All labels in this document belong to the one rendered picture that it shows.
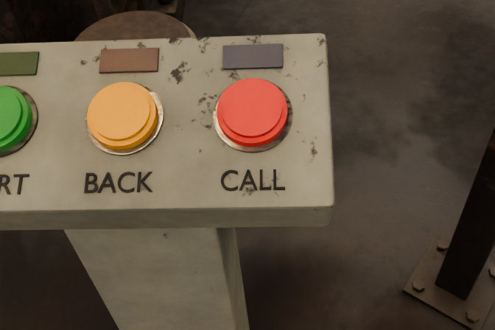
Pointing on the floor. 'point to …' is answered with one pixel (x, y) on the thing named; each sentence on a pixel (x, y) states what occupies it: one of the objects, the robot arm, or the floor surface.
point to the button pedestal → (168, 174)
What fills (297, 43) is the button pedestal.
